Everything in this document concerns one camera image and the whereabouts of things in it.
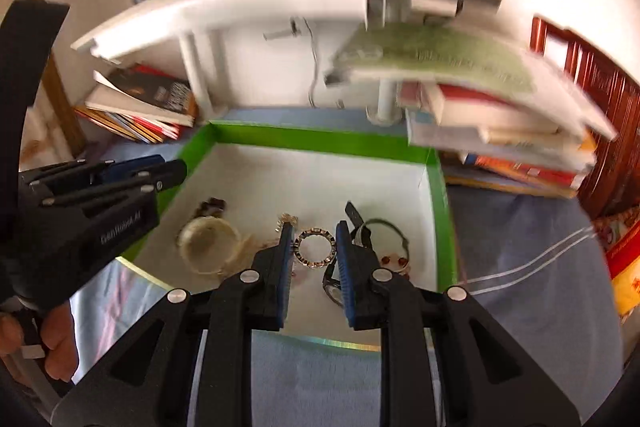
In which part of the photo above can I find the black wrist watch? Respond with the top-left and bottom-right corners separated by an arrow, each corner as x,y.
322,202 -> 369,314

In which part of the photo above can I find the cream white chunky watch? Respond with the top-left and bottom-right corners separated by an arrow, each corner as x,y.
176,217 -> 255,282

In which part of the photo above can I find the person's left hand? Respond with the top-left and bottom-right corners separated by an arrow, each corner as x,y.
1,301 -> 79,387

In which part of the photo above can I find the left stack of books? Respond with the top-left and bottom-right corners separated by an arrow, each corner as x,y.
75,64 -> 198,144

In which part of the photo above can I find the stack of books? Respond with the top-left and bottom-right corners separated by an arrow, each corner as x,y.
75,64 -> 198,144
324,24 -> 618,198

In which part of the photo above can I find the gold silver charm trinket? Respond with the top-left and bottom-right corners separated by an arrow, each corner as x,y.
276,213 -> 298,234

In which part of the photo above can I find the green holographic cardboard box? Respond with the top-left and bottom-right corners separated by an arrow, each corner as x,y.
117,120 -> 459,353

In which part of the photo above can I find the right stack of books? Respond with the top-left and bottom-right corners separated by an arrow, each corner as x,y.
324,24 -> 618,198

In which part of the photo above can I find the red yellow gift bag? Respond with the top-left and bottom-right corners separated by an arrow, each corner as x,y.
593,206 -> 640,317

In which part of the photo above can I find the white overbed table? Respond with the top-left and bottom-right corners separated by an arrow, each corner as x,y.
70,0 -> 514,128

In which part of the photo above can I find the red orange bead bracelet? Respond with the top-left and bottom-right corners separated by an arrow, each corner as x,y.
380,253 -> 412,281

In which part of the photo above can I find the brown wooden bead bracelet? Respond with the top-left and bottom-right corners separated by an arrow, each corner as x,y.
193,197 -> 228,218

